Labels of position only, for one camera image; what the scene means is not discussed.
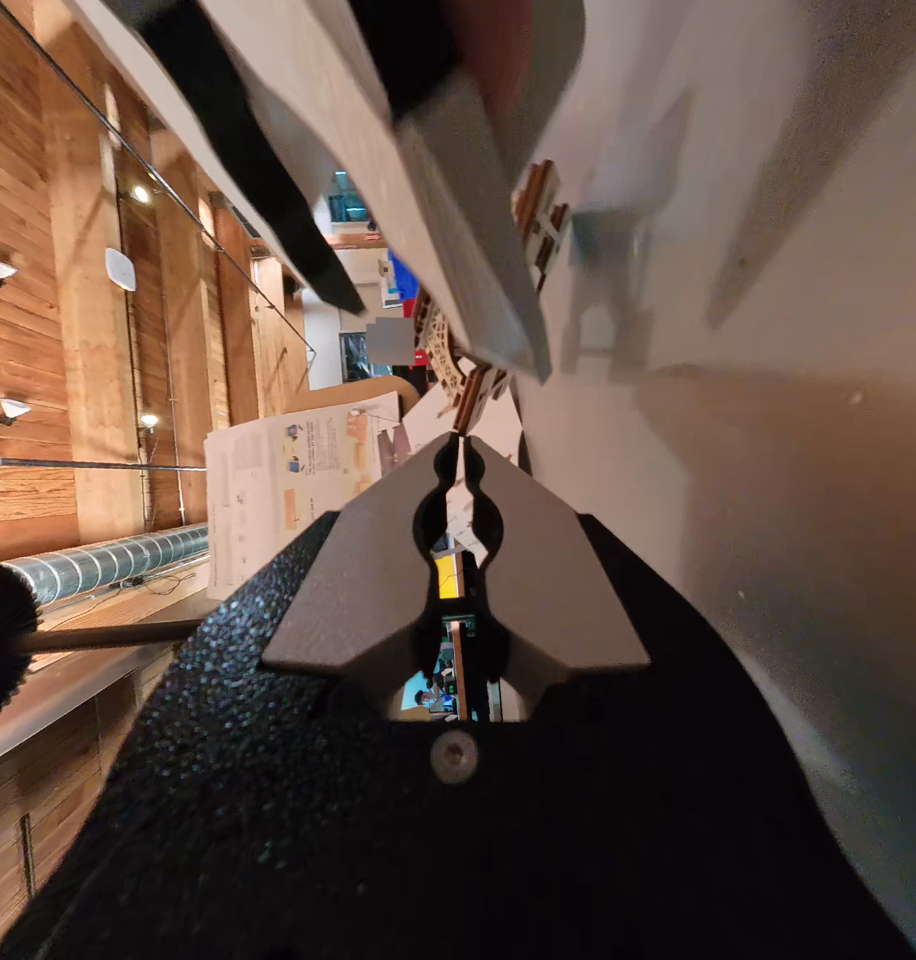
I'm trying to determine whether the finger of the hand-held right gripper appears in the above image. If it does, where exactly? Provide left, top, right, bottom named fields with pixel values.
left=71, top=0, right=365, bottom=315
left=203, top=0, right=552, bottom=384

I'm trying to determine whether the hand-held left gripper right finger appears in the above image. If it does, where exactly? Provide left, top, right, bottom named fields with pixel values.
left=461, top=435, right=651, bottom=719

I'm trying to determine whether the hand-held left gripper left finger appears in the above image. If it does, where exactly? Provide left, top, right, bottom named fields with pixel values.
left=261, top=432, right=460, bottom=719

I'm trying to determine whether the wooden tower base model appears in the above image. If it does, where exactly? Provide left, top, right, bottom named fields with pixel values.
left=416, top=161, right=575, bottom=438

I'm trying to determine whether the grey desk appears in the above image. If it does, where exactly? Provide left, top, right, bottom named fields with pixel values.
left=495, top=0, right=916, bottom=960

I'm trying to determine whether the printed instruction sheet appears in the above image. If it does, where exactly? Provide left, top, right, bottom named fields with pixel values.
left=203, top=390, right=404, bottom=603

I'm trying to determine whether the blue plastic bin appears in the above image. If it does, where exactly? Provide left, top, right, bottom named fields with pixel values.
left=386, top=251, right=423, bottom=303

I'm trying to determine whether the folded assembly instruction booklet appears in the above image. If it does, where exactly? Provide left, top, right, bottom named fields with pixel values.
left=400, top=378, right=530, bottom=552

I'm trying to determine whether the brown clipboard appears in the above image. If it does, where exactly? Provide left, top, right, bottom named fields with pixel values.
left=284, top=373, right=423, bottom=421

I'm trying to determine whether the black metal pole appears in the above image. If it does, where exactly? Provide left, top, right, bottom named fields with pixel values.
left=19, top=617, right=207, bottom=655

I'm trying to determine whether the black fuzzy round object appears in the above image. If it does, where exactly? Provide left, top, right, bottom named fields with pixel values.
left=0, top=561, right=40, bottom=730

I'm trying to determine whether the silver spiral air duct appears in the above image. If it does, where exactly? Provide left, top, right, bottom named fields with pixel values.
left=0, top=523, right=211, bottom=607

